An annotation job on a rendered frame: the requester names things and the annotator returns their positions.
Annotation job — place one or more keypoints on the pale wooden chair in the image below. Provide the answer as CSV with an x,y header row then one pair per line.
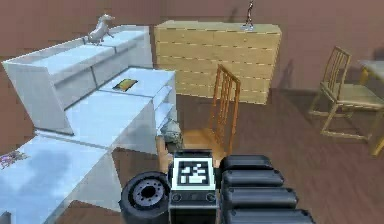
x,y
343,96

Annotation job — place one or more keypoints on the purple patterned flat item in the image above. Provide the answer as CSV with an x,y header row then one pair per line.
x,y
11,158

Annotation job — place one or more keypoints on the grey lumpy object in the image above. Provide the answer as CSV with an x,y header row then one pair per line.
x,y
171,132

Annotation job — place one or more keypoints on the light wooden chest of drawers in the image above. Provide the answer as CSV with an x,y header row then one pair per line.
x,y
216,60

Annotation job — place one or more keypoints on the white animal figurine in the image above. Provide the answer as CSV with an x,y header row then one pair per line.
x,y
100,30

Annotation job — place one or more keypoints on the dark slim statuette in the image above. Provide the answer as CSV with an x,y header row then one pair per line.
x,y
249,16

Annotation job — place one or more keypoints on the white sofa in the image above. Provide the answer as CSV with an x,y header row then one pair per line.
x,y
83,86

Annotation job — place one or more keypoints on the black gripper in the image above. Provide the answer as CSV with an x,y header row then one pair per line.
x,y
145,194

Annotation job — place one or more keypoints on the orange wooden chair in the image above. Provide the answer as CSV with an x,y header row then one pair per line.
x,y
220,113

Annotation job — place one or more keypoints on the pale wooden table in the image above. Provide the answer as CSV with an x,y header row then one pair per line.
x,y
375,80

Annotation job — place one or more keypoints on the white low table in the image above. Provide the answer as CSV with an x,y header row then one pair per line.
x,y
50,180

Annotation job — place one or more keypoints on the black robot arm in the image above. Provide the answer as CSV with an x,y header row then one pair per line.
x,y
233,193

